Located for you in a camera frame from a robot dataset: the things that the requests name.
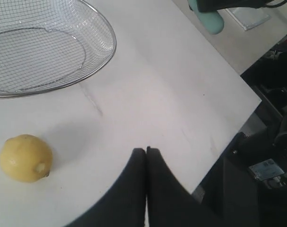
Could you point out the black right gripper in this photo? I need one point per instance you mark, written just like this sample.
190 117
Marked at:
214 5

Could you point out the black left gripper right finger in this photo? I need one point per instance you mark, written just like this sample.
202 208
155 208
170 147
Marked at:
169 204

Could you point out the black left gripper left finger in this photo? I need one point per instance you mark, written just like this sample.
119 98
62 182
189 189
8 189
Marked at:
124 204

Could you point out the teal handled vegetable peeler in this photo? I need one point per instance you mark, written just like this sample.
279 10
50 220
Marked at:
211 21

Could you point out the yellow lemon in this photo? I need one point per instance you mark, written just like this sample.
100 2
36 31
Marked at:
26 158

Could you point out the robot base with label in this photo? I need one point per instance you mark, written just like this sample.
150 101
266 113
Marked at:
247 186

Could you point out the metal wire mesh basket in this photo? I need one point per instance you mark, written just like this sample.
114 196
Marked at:
47 45

